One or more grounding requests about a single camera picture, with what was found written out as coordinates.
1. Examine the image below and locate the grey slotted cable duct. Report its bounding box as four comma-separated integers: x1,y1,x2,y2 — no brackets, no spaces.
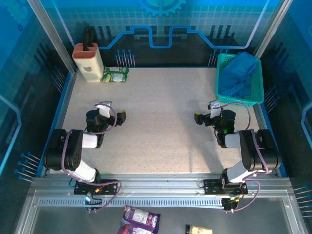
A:
38,197,225,208

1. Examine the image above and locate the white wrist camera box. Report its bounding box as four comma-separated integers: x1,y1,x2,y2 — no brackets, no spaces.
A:
94,100,112,118
208,99,222,118

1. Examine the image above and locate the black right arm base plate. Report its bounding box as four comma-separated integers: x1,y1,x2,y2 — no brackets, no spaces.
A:
203,179,248,195

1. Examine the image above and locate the teal plastic basket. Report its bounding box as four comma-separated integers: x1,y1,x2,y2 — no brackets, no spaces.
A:
215,53,265,108

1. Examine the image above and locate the green snack packet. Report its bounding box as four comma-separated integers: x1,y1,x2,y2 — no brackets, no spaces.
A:
100,66,130,83

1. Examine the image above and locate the purple snack packet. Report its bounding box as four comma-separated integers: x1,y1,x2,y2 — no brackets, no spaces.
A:
117,205,161,234

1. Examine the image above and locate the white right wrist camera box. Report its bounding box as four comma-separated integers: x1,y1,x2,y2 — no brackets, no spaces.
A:
208,99,222,118

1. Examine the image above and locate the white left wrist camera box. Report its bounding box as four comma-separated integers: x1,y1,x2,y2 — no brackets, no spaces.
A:
94,100,112,118

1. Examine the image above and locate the beige knife block orange top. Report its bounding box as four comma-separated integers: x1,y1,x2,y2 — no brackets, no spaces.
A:
72,43,104,83

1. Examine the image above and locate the aluminium frame post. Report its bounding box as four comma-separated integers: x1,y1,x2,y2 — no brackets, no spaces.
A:
252,0,293,59
26,0,79,74

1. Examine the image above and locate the black knife handle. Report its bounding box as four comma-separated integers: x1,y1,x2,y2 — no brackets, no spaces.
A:
82,25,95,52

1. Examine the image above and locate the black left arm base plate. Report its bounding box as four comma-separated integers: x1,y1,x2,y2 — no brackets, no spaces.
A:
74,179,118,195

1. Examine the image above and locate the pale yellow snack packet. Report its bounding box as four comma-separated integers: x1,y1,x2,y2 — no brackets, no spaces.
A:
184,224,213,234

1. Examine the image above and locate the blue t-shirt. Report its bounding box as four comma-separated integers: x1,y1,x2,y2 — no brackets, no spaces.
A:
217,51,260,99

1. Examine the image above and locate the aluminium frame rail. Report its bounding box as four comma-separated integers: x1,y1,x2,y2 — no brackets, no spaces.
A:
30,173,294,198

